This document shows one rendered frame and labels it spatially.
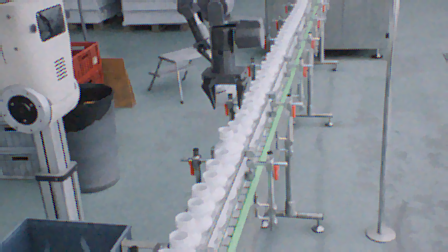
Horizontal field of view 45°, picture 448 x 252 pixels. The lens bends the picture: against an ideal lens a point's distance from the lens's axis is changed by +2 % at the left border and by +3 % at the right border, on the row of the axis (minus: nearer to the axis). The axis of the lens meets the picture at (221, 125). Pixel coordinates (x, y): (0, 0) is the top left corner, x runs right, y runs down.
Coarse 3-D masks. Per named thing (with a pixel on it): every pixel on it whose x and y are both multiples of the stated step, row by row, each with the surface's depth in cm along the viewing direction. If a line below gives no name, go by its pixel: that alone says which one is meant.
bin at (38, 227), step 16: (32, 224) 148; (48, 224) 147; (64, 224) 146; (80, 224) 145; (96, 224) 143; (112, 224) 142; (128, 224) 141; (16, 240) 144; (32, 240) 151; (48, 240) 149; (64, 240) 148; (80, 240) 147; (96, 240) 146; (112, 240) 144; (128, 240) 138
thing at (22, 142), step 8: (0, 128) 364; (8, 128) 392; (0, 136) 366; (8, 136) 365; (16, 136) 365; (24, 136) 364; (32, 136) 363; (0, 144) 368; (8, 144) 368; (16, 144) 367; (24, 144) 366; (32, 144) 366
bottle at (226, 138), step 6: (222, 132) 132; (228, 132) 132; (222, 138) 133; (228, 138) 133; (216, 144) 135; (222, 144) 133; (228, 144) 133; (234, 144) 134; (234, 150) 133; (234, 156) 133; (240, 156) 135; (234, 162) 134
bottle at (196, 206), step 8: (192, 200) 109; (200, 200) 110; (192, 208) 107; (200, 208) 107; (200, 216) 108; (208, 216) 110; (200, 224) 108; (208, 224) 108; (200, 232) 108; (208, 232) 109
